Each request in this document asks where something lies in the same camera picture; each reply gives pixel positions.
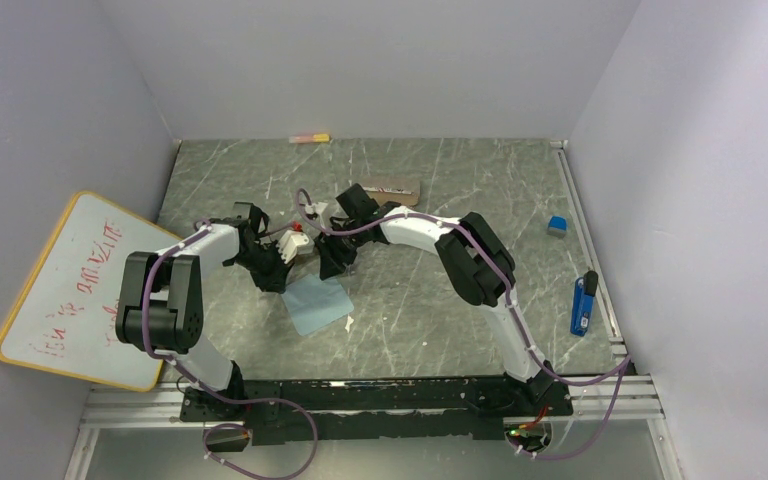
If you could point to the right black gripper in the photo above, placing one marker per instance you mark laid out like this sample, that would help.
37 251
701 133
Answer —
331 257

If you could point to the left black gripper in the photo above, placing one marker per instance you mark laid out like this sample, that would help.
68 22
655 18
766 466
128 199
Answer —
275 281

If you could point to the blue cleaning cloth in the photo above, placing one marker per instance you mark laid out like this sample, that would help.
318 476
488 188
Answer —
313 303

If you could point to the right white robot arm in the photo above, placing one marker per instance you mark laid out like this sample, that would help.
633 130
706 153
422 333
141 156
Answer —
477 264

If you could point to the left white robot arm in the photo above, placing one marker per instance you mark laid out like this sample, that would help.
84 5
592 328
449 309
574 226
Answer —
161 308

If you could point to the pink yellow marker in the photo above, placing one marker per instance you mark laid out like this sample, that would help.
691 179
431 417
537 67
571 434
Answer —
316 138

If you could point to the yellow framed whiteboard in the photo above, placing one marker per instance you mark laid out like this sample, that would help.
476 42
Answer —
64 319

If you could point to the blue whiteboard eraser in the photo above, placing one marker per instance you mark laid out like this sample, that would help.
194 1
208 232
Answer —
557 226

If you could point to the blue black marker pen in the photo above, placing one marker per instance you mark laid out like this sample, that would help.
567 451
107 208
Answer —
584 294

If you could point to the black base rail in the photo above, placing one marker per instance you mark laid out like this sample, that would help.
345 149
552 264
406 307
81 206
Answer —
483 407

